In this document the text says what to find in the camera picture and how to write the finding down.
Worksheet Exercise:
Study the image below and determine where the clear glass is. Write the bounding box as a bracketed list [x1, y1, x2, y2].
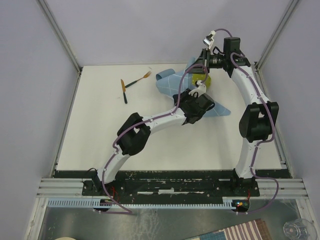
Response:
[283, 218, 318, 240]

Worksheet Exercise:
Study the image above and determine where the aluminium frame rail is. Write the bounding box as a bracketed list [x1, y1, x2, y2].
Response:
[254, 0, 305, 73]

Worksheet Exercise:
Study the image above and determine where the blue cup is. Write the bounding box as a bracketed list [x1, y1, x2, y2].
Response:
[155, 68, 176, 81]

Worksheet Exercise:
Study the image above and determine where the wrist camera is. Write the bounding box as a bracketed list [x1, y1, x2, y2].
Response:
[188, 80, 207, 98]
[203, 30, 216, 50]

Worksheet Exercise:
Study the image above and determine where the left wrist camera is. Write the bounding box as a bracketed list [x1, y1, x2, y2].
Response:
[188, 80, 207, 98]

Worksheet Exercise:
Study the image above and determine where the striped folded cloth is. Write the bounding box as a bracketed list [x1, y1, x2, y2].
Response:
[188, 219, 272, 240]

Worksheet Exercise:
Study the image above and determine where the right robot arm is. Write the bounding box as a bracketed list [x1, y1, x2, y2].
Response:
[195, 37, 279, 196]

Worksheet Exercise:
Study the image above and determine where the orange knife green handle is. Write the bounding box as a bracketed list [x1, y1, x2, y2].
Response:
[120, 79, 128, 104]

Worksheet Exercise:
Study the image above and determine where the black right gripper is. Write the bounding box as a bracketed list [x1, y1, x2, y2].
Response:
[185, 48, 227, 75]

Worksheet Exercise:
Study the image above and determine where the orange fork green handle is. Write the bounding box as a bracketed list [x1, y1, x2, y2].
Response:
[125, 71, 152, 88]

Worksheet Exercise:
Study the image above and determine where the green dotted plate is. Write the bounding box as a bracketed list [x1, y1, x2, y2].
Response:
[191, 73, 212, 89]

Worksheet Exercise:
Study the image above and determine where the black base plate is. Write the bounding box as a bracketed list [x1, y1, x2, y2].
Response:
[81, 169, 261, 201]

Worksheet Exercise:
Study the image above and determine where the blue checked cloth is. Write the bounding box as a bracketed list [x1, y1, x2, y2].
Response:
[155, 70, 231, 118]

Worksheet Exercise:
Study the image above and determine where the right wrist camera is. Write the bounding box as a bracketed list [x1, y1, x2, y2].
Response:
[203, 30, 216, 50]

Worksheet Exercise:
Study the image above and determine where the cream round object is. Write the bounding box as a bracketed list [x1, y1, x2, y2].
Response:
[55, 237, 76, 240]

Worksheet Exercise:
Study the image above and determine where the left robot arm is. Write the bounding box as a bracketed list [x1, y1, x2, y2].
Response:
[93, 89, 216, 195]

